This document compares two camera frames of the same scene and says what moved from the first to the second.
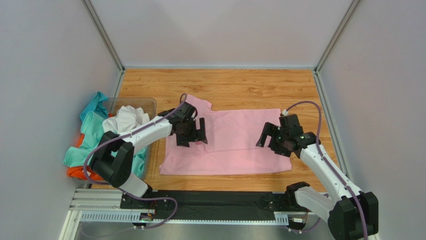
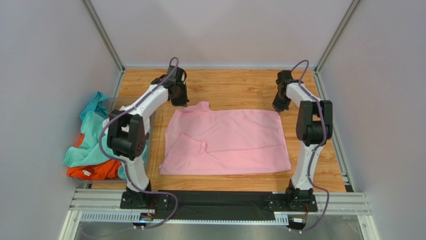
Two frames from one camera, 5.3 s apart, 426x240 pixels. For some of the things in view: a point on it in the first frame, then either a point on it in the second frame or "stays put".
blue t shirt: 96,105 stays put
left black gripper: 201,135 → 183,101
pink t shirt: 232,136 stays put
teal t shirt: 92,130 stays put
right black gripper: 274,142 → 279,101
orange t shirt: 78,171 stays put
